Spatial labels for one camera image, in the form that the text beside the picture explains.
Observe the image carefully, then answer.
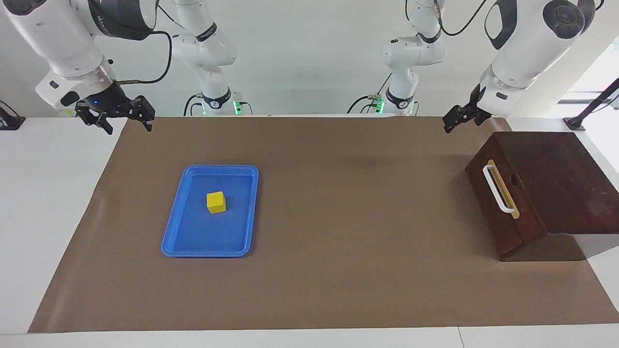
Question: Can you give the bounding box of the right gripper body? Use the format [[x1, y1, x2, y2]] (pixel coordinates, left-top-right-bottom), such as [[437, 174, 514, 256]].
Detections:
[[78, 81, 137, 117]]

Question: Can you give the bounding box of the yellow block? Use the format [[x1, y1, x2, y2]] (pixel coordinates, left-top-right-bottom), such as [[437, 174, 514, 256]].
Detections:
[[206, 191, 227, 215]]

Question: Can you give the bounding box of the white drawer handle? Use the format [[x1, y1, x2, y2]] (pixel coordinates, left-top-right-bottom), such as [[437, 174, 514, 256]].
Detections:
[[482, 164, 516, 214]]

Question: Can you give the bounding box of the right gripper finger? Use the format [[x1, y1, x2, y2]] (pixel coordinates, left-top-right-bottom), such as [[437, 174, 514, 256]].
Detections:
[[74, 103, 115, 135], [128, 95, 156, 132]]

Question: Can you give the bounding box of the dark wooden drawer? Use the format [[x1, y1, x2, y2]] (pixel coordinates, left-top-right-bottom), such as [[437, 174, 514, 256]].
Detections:
[[465, 133, 550, 262]]

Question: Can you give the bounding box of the black stand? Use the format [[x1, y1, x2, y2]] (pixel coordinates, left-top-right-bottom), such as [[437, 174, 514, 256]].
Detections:
[[563, 77, 619, 131], [0, 100, 26, 131]]

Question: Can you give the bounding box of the blue plastic tray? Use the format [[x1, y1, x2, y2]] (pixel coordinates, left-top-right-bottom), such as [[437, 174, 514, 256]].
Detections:
[[161, 164, 260, 258]]

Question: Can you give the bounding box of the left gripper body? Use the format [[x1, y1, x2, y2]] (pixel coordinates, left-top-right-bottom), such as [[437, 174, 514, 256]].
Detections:
[[467, 84, 487, 116]]

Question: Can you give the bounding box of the dark wooden drawer box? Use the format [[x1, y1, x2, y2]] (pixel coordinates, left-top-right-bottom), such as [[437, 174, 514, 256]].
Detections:
[[465, 130, 619, 262]]

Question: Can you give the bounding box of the black cable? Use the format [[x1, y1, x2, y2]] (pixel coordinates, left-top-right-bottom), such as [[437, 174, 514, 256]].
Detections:
[[116, 30, 174, 86], [432, 0, 490, 37], [347, 94, 383, 115], [183, 93, 204, 117]]

